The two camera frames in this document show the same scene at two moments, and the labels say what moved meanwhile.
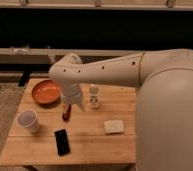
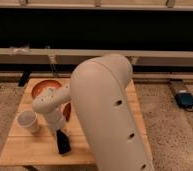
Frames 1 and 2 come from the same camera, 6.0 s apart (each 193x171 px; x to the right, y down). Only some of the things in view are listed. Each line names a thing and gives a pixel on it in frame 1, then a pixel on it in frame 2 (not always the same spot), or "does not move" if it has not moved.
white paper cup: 28,119 does not move
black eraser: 62,142 does not move
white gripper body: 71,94 → 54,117
